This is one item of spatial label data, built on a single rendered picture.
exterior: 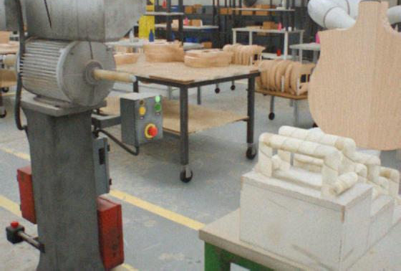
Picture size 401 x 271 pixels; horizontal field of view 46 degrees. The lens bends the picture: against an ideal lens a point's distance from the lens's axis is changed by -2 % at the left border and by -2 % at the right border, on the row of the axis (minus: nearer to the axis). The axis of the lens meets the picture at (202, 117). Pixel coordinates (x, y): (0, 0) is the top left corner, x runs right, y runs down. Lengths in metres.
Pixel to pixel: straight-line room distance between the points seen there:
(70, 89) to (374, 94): 1.04
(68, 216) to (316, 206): 1.27
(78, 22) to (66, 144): 0.59
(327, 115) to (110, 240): 1.23
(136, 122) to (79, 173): 0.32
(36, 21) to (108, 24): 0.54
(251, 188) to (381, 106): 0.43
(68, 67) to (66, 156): 0.41
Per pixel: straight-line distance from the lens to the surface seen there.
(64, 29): 1.67
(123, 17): 1.54
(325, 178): 1.04
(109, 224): 2.23
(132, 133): 2.01
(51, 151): 1.98
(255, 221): 1.18
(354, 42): 1.35
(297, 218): 1.10
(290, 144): 1.07
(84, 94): 1.82
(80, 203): 2.11
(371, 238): 1.23
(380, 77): 1.33
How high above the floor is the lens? 1.51
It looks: 14 degrees down
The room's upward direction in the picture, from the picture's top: straight up
